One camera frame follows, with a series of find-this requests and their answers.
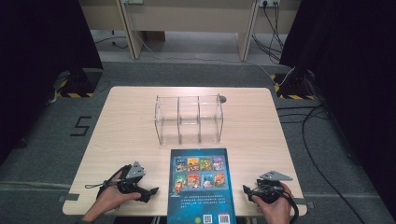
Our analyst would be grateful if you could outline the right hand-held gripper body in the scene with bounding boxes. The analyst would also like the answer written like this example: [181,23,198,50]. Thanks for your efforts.
[251,170,294,205]

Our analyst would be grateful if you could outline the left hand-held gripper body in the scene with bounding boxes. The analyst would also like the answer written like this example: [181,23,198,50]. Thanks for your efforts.
[116,161,148,202]

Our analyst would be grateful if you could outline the person's right hand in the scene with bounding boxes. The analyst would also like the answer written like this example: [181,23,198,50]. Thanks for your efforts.
[255,182,295,224]

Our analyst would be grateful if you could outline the person's left hand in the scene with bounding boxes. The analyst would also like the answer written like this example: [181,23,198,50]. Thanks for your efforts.
[96,172,143,216]

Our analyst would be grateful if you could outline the grey tape strip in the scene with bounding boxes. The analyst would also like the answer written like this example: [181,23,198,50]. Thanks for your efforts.
[293,197,316,209]
[58,192,81,203]

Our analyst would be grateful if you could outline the blue picture book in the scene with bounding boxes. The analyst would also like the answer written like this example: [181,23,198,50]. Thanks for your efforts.
[166,147,238,224]

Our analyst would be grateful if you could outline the clear acrylic divided rack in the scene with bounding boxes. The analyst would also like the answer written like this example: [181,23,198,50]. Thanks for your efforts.
[154,93,225,147]

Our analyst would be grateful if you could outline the black stand base striped tape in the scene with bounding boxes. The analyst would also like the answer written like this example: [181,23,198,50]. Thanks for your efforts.
[270,69,317,101]
[54,68,105,99]

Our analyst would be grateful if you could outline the black curtain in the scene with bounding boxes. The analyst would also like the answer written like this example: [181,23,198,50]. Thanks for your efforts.
[0,0,105,166]
[279,0,396,216]

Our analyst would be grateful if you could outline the beige background desk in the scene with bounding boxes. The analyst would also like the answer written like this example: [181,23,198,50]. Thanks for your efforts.
[78,0,304,62]

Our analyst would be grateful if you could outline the black strap of left gripper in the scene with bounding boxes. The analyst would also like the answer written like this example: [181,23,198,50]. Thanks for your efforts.
[84,164,133,200]

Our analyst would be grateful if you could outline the long black floor cable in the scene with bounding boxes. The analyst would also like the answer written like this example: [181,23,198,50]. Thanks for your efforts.
[276,104,368,224]

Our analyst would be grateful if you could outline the short black floor cable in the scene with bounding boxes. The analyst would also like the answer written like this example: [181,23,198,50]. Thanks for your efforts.
[92,29,129,50]

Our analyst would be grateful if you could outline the white floor cable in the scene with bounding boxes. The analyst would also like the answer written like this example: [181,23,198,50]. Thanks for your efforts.
[132,29,297,88]

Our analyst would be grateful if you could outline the black wall socket cables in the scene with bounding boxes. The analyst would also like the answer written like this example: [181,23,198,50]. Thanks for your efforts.
[251,1,286,64]

